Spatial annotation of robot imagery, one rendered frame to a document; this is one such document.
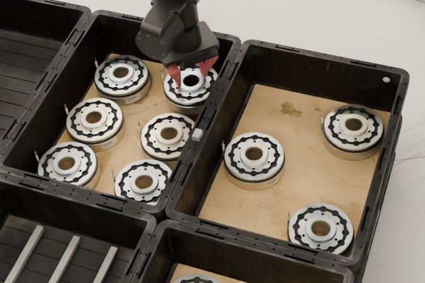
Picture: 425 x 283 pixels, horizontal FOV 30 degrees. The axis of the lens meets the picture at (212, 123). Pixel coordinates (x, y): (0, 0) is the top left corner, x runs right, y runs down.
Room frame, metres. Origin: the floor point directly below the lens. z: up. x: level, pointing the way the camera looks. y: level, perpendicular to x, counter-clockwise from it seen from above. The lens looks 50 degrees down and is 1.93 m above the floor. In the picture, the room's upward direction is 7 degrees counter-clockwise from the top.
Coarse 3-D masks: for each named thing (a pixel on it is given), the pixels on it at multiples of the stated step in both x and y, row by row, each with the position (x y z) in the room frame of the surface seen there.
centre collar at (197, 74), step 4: (188, 72) 1.00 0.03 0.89; (192, 72) 1.00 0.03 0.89; (196, 72) 1.00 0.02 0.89; (184, 76) 0.99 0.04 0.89; (188, 76) 1.00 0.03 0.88; (192, 76) 1.00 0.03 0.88; (196, 76) 0.99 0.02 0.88; (200, 76) 0.99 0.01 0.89; (184, 80) 0.99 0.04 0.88; (200, 80) 0.98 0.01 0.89; (204, 80) 0.98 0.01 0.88; (184, 84) 0.97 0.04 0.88; (200, 84) 0.97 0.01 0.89; (180, 88) 0.97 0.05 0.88; (184, 88) 0.96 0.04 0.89; (188, 88) 0.96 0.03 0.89; (192, 88) 0.96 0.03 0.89; (196, 88) 0.96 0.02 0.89
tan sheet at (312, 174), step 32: (256, 96) 0.97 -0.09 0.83; (288, 96) 0.96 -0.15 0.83; (256, 128) 0.90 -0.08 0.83; (288, 128) 0.89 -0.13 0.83; (320, 128) 0.88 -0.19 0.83; (384, 128) 0.86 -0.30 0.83; (288, 160) 0.82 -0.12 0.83; (320, 160) 0.81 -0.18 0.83; (352, 160) 0.80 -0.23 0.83; (224, 192) 0.77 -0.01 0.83; (256, 192) 0.76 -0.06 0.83; (288, 192) 0.75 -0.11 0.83; (320, 192) 0.75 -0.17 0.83; (352, 192) 0.74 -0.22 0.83; (256, 224) 0.70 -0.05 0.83; (352, 224) 0.68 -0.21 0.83
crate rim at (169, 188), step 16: (96, 16) 1.13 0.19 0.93; (112, 16) 1.13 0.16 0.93; (128, 16) 1.12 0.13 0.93; (80, 32) 1.09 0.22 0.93; (64, 64) 1.01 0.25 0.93; (224, 64) 0.97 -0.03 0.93; (48, 80) 0.98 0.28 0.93; (224, 80) 0.93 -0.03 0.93; (208, 96) 0.90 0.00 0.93; (32, 112) 0.91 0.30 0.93; (208, 112) 0.86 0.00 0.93; (16, 128) 0.88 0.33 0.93; (192, 128) 0.83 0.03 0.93; (16, 144) 0.84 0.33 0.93; (192, 144) 0.80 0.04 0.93; (0, 160) 0.81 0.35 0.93; (16, 176) 0.77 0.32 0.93; (32, 176) 0.77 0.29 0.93; (176, 176) 0.74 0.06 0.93; (80, 192) 0.73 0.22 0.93; (96, 192) 0.73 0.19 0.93; (144, 208) 0.68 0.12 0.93; (160, 208) 0.68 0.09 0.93
